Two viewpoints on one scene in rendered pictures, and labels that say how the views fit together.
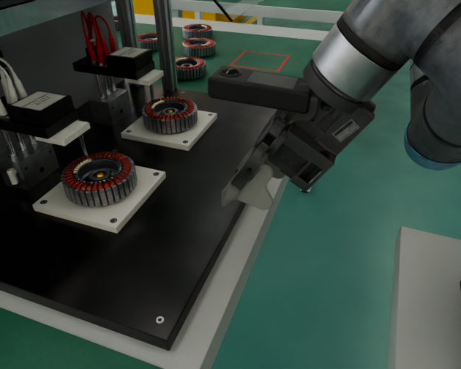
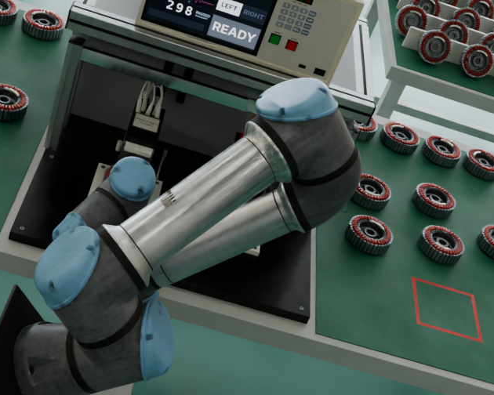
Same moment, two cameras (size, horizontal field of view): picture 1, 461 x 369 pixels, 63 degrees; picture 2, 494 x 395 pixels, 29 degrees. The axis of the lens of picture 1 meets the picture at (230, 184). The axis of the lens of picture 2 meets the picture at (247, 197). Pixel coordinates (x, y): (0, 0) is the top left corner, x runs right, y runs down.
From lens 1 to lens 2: 1.62 m
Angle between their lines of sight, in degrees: 48
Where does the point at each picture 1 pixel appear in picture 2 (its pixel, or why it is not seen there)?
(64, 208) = (99, 176)
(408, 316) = not seen: hidden behind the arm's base
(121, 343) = (10, 221)
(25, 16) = (176, 84)
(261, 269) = not seen: outside the picture
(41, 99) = (147, 123)
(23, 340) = (7, 185)
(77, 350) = (4, 205)
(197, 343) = (14, 250)
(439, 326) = not seen: hidden behind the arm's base
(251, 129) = (245, 279)
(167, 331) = (15, 230)
